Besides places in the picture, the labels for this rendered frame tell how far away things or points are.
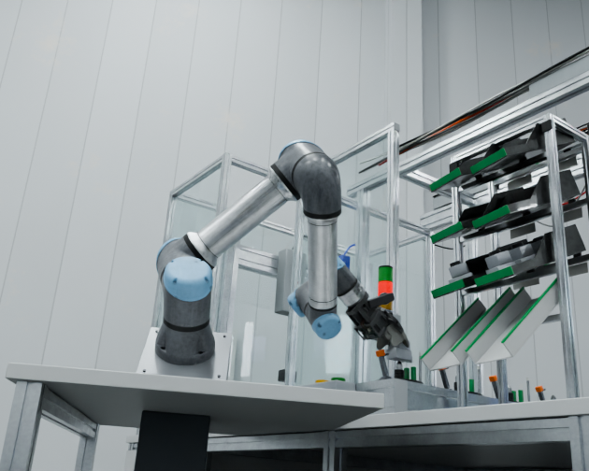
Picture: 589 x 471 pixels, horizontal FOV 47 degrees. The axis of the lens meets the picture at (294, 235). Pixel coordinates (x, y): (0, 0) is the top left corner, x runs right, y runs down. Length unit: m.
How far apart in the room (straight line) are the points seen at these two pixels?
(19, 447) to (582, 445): 1.00
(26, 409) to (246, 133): 5.02
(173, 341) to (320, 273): 0.40
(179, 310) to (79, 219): 4.25
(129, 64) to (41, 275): 2.11
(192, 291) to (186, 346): 0.15
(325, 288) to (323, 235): 0.15
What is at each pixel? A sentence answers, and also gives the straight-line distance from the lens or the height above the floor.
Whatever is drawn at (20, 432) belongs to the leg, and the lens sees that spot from 1.34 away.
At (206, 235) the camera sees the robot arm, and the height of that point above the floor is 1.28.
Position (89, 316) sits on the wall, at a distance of 5.58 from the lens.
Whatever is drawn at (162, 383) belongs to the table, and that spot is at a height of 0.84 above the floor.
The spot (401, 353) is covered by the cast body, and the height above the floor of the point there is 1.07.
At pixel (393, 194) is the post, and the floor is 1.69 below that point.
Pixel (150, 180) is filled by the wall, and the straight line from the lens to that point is 5.93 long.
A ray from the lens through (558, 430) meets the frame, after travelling 1.39.
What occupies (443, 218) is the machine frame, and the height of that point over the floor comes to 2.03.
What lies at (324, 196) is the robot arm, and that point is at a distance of 1.62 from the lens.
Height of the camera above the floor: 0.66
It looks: 21 degrees up
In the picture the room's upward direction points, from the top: 4 degrees clockwise
